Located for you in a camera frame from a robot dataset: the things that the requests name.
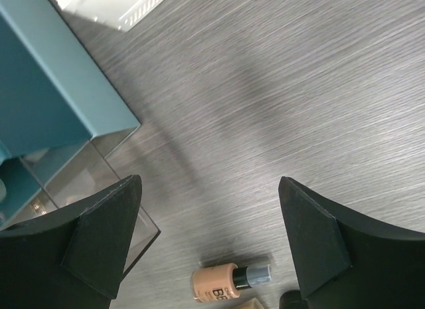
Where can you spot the white mesh file organizer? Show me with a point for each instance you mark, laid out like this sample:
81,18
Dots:
122,15

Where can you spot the beige foundation bottle grey cap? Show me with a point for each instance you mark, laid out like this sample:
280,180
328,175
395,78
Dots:
227,281

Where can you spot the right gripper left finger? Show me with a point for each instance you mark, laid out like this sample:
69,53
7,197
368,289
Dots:
73,257

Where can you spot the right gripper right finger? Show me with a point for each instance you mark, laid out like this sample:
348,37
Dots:
345,259

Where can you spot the teal makeup drawer organizer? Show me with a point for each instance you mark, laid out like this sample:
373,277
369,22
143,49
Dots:
60,116

